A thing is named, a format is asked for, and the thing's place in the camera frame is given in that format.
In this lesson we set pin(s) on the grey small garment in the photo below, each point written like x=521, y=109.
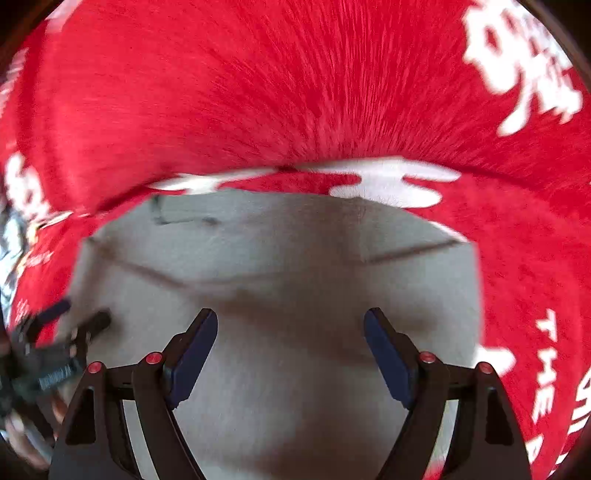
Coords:
x=286, y=277

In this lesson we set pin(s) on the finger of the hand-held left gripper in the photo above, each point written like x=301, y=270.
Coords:
x=96, y=321
x=55, y=310

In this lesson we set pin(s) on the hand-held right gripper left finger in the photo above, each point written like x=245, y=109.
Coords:
x=196, y=350

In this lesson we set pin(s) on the red blanket with white print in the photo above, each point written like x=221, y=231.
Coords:
x=277, y=92

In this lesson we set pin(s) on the person's left hand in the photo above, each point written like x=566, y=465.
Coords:
x=27, y=434

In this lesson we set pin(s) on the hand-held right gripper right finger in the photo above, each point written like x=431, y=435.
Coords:
x=385, y=350

